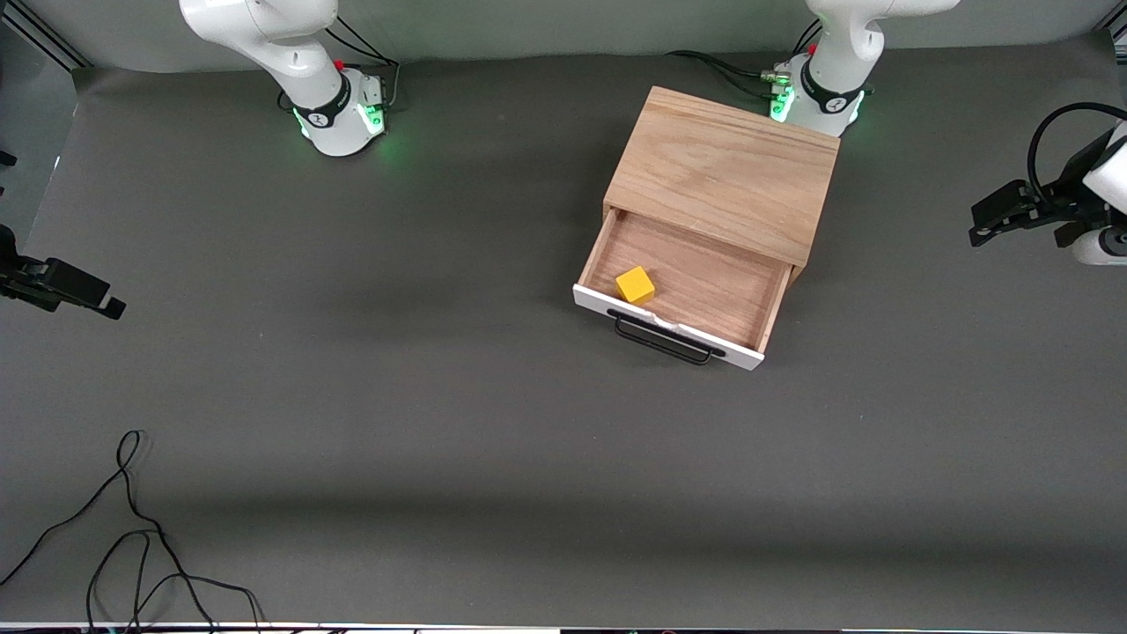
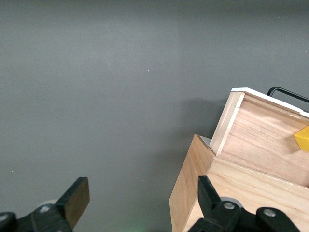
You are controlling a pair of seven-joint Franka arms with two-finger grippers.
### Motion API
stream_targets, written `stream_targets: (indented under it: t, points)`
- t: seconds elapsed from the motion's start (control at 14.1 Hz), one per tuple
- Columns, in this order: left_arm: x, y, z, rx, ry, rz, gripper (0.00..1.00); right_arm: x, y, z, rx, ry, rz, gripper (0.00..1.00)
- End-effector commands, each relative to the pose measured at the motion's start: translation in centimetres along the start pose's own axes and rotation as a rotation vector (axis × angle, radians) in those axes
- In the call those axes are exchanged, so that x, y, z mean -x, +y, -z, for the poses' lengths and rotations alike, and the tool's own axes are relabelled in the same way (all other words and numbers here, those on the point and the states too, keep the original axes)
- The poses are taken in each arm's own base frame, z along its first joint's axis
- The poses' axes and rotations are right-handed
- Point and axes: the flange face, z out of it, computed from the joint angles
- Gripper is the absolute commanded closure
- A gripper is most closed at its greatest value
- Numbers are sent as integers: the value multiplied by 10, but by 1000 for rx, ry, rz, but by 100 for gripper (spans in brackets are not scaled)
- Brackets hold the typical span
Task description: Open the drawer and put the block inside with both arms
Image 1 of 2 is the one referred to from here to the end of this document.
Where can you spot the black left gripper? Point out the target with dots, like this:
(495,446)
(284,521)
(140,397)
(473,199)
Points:
(1063,195)

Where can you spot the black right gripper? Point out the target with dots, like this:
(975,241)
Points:
(26,278)

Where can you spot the wooden drawer with white front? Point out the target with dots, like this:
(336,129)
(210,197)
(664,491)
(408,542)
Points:
(696,282)

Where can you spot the yellow cube block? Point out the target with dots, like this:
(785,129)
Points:
(635,285)

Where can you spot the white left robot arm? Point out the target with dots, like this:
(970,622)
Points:
(836,62)

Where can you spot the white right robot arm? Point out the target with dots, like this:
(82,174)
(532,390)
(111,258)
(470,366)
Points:
(290,62)

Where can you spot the wooden drawer cabinet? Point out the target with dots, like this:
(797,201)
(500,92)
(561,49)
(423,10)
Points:
(731,167)

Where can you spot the aluminium frame rail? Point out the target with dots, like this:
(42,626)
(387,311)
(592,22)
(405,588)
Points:
(40,35)

